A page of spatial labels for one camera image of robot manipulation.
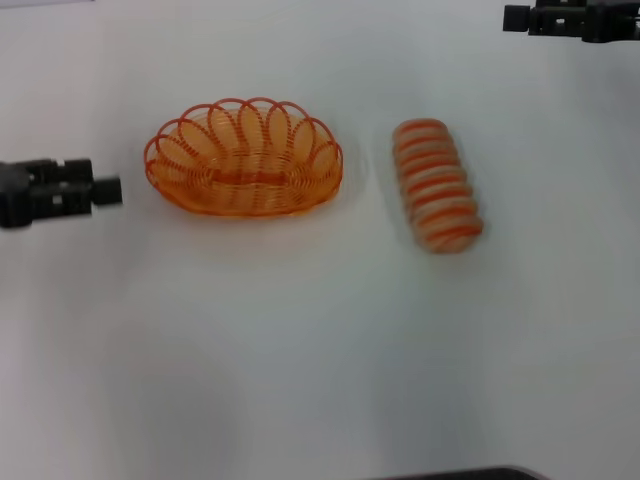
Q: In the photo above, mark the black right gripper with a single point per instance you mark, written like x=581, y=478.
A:
x=610, y=20

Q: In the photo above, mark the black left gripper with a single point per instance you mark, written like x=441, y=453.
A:
x=15, y=195

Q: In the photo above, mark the orange striped sliced bread loaf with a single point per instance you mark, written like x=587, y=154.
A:
x=435, y=190

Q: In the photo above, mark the dark robot torso edge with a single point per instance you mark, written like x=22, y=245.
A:
x=465, y=474

